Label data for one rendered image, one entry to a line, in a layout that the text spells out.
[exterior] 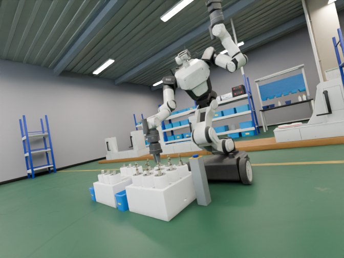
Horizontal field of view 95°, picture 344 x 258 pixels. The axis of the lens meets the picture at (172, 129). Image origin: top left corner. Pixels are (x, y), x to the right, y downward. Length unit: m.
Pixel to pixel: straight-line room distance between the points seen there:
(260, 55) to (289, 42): 1.19
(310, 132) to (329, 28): 5.01
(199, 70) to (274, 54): 8.32
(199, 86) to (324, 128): 1.91
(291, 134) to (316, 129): 0.27
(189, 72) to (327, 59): 6.12
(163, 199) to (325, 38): 6.97
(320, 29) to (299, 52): 2.27
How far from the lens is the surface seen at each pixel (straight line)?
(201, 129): 1.34
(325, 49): 7.24
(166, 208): 1.04
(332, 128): 2.86
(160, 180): 1.04
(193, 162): 1.09
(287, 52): 9.56
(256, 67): 9.56
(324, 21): 7.50
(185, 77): 1.36
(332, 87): 2.93
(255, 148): 2.82
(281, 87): 6.84
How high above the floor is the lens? 0.49
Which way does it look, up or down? 2 degrees up
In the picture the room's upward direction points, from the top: 11 degrees counter-clockwise
